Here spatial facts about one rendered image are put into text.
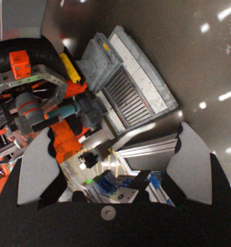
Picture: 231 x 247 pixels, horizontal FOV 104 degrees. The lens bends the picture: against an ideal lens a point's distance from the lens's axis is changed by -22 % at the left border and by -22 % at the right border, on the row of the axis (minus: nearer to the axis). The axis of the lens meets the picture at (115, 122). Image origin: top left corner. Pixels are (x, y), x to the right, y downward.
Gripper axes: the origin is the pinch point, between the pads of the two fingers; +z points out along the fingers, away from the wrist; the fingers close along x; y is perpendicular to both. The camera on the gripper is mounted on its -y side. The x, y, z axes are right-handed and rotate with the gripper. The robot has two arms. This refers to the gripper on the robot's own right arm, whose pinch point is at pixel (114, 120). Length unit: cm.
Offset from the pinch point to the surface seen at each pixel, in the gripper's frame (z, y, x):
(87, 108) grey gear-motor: 95, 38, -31
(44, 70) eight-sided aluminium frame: 43, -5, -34
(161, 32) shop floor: 83, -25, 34
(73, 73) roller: 68, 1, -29
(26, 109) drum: 41, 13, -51
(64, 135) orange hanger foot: 78, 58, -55
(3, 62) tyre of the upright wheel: 32, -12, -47
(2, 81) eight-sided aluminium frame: 29, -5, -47
